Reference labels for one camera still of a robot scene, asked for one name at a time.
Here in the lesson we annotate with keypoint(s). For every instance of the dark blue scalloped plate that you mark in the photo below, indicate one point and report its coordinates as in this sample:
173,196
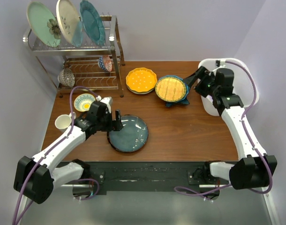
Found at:
183,101

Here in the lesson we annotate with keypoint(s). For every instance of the teal scalloped plate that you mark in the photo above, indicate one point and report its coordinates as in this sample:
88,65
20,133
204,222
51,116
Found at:
92,23

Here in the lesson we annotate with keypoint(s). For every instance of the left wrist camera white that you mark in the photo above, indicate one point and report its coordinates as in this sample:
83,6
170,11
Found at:
106,100

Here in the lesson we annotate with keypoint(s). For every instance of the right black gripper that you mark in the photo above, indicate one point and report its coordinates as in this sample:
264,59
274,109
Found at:
202,74

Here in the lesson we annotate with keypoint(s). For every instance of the small light blue plate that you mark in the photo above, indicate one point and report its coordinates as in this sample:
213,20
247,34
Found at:
78,35

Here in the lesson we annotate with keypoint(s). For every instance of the grey patterned bowl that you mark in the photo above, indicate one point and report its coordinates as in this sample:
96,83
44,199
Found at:
66,77

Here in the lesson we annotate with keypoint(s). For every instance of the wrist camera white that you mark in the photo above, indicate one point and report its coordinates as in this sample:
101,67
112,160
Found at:
106,100
219,63

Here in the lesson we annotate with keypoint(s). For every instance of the yellow woven pattern plate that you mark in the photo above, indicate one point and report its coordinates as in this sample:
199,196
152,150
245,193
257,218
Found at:
171,88

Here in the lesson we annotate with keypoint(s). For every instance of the blue orange patterned bowl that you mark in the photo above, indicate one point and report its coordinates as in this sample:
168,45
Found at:
104,62

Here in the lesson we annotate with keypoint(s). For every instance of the cream floral plate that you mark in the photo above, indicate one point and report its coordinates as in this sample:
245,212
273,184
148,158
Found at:
67,17

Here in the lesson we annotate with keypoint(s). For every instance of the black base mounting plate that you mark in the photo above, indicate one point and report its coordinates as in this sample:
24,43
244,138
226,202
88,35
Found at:
152,176

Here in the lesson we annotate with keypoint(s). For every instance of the orange dotted plate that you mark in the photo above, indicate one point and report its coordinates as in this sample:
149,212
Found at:
141,79

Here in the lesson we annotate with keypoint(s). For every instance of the metal dish rack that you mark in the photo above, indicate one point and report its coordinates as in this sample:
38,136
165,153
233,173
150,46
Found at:
83,60

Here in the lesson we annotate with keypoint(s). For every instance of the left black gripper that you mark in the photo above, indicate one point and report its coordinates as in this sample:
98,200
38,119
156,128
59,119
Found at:
116,125

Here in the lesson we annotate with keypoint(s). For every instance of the dark blue speckled plate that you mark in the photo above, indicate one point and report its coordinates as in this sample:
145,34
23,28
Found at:
136,129

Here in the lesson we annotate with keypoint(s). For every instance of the black rimmed cream plate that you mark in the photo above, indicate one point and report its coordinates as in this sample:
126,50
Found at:
120,142

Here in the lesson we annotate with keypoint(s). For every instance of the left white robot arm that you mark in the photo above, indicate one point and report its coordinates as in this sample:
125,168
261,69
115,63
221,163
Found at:
36,177

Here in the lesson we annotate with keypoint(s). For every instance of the yellow blue patterned bowl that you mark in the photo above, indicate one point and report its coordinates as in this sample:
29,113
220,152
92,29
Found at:
83,102

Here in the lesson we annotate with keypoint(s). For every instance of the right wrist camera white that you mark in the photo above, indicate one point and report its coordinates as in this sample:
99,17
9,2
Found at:
219,63

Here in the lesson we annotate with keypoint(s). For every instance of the white plastic bin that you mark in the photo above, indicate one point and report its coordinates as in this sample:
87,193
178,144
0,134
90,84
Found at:
243,86

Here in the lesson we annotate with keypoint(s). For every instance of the cream ceramic mug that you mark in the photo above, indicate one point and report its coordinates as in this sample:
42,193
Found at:
64,121

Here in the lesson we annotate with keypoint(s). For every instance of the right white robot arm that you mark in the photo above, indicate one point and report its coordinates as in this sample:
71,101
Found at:
254,168

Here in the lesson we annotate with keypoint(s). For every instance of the mint green flower plate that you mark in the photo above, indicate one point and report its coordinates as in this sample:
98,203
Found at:
44,24

